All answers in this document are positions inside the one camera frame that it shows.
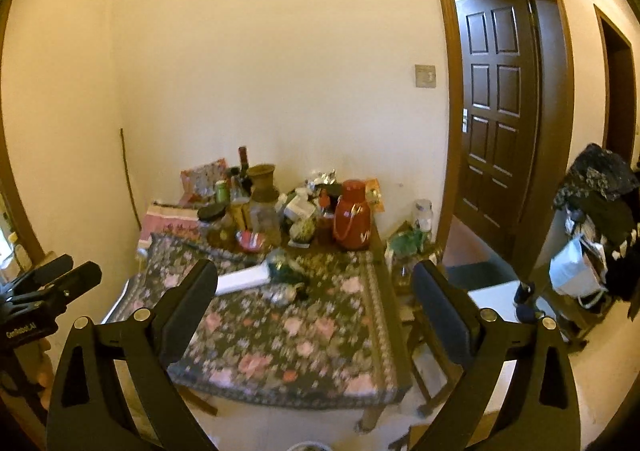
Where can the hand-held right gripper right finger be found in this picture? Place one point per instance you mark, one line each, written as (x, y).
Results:
(440, 316)

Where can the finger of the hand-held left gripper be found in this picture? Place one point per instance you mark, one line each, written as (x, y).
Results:
(50, 268)
(80, 278)

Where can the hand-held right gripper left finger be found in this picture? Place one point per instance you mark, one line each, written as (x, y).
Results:
(192, 306)

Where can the white plastic bucket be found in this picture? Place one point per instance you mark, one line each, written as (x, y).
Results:
(309, 447)

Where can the person's left hand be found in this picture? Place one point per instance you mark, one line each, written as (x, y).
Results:
(46, 366)

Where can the wooden side stool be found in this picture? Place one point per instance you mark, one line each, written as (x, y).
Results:
(420, 356)

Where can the long white box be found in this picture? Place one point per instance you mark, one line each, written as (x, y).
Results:
(245, 278)

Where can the dark door mat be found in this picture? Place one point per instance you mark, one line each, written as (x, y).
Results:
(480, 271)

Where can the green plastic bag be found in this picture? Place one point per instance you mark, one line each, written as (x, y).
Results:
(407, 242)

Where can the black-lid glass jar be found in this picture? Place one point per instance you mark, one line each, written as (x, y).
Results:
(215, 223)

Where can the pink patterned box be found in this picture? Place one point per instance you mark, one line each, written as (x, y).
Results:
(170, 223)

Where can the red snack packet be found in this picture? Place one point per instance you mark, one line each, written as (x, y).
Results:
(250, 241)

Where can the white-lid clear jar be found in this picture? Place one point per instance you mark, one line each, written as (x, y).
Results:
(422, 216)

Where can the yellow-label bottle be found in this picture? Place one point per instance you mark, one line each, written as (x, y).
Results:
(239, 211)

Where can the tall clear glass jar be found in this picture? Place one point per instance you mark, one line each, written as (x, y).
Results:
(265, 223)

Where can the dark floral tablecloth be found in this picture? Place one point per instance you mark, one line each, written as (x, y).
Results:
(300, 341)

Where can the green-lid bottle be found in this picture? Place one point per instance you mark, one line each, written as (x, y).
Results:
(221, 191)

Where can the wooden table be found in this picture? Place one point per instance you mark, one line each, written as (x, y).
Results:
(371, 418)

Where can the pink floral box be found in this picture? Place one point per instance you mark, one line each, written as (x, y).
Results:
(200, 181)

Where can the red thermos flask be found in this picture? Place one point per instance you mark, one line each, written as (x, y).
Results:
(352, 221)

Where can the green custard apple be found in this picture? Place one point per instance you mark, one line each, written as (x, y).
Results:
(302, 232)

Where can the orange packet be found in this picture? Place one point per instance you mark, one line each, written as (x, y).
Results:
(376, 193)

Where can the white plastic bag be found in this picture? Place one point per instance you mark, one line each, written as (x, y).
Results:
(572, 271)

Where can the brown ceramic vase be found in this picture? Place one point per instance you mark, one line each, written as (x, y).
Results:
(262, 181)

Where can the red-cap sauce bottle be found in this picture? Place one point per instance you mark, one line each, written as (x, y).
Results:
(326, 226)

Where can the white box with green label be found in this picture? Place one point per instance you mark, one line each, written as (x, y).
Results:
(301, 207)

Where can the dark wine bottle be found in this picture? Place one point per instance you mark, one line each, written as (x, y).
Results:
(244, 166)

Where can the silver foil wrapper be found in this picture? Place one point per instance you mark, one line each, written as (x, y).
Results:
(322, 179)

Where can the pile of dark clothes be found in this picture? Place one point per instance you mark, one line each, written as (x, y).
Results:
(600, 186)

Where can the brown panelled door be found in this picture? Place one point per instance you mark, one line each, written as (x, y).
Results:
(500, 106)

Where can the brown wooden window frame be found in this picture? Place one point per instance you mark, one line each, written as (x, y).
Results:
(15, 191)

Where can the brown wooden door frame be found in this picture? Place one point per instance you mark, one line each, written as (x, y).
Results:
(557, 131)

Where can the wall light switch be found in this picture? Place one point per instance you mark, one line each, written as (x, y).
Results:
(425, 75)

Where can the dark wooden door frame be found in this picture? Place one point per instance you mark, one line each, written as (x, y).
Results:
(627, 96)

